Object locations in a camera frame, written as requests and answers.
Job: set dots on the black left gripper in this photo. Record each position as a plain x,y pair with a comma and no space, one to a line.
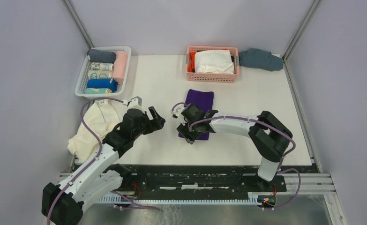
152,126

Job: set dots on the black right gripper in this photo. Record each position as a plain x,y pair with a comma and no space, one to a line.
183,130

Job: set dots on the purple towel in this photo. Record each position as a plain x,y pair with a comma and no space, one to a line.
204,100

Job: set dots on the cream towel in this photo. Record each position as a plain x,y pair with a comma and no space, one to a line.
101,118

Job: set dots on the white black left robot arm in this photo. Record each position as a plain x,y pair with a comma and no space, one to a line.
65,203

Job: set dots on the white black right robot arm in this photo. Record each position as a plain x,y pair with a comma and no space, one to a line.
271,137

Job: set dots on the pink plastic basket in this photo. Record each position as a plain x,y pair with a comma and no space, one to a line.
208,77

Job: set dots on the blue rolled towel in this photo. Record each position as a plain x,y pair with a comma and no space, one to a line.
102,84

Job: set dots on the pink rolled towel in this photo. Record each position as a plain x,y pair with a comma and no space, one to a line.
119,67

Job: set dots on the orange cloth in basket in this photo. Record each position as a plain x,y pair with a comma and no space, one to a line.
191,62

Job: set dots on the white folded cloth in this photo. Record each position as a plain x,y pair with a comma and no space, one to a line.
214,62

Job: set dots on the beige print rolled towel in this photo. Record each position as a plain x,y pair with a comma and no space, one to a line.
98,74

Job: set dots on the light teal rolled towel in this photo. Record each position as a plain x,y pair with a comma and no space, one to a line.
98,91

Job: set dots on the cartoon print rolled towel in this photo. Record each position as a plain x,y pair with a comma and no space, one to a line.
100,66

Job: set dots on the grey rolled towel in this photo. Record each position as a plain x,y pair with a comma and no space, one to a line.
96,55

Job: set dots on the teal crumpled towel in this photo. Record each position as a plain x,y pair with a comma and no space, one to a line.
260,59

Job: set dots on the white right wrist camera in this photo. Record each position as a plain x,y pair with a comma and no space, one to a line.
177,112

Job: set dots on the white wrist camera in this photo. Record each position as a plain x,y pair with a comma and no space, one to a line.
135,103
177,112

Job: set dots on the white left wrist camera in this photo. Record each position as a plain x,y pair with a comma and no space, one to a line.
135,103

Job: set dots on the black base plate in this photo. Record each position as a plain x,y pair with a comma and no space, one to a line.
207,184

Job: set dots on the aluminium corner frame left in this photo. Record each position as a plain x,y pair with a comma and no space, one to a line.
69,6

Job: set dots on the aluminium corner frame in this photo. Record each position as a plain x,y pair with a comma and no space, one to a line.
69,6
334,207

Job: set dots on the aluminium corner frame right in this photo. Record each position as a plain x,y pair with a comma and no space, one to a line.
334,207

